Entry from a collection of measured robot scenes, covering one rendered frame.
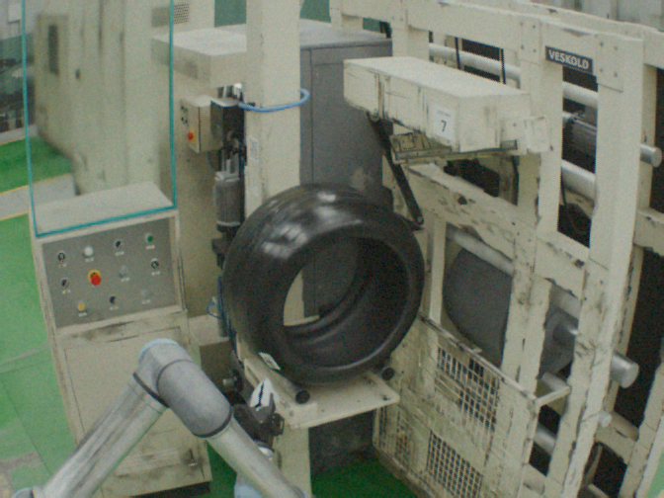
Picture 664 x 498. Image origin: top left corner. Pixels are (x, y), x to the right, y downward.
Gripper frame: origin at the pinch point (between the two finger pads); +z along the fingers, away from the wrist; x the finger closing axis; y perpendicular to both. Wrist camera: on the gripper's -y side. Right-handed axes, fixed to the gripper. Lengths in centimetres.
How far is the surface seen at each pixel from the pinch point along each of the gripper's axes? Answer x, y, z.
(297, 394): 0.1, 15.7, 2.6
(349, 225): 26.1, -9.5, 38.0
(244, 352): -27.7, 21.9, 22.0
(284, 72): 10, -31, 83
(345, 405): 3.7, 35.5, 6.6
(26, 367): -235, 68, 48
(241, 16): -505, 396, 802
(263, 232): 5.6, -18.5, 34.7
